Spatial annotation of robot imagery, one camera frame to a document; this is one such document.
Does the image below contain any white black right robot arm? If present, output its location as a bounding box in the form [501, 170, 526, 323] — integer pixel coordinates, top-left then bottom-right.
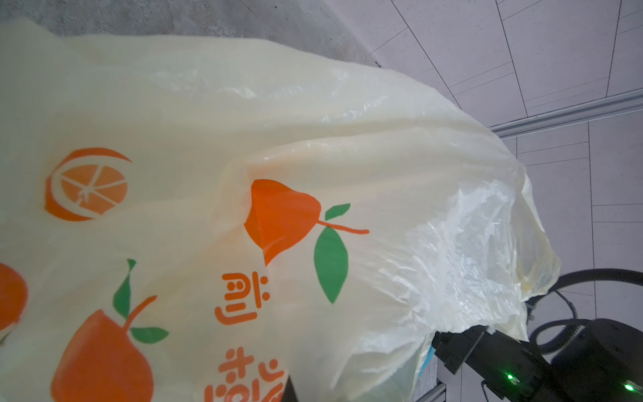
[432, 319, 642, 401]

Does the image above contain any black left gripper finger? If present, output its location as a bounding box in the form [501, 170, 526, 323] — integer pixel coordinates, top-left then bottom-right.
[281, 377, 298, 402]

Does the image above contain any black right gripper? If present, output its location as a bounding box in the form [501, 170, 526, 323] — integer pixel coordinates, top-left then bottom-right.
[432, 326, 558, 401]

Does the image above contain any cream fruit-print plastic bag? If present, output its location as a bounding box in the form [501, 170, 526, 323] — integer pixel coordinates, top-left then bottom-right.
[1, 19, 560, 401]

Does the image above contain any right aluminium corner post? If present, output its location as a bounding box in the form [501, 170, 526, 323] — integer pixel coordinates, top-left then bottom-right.
[490, 89, 642, 139]

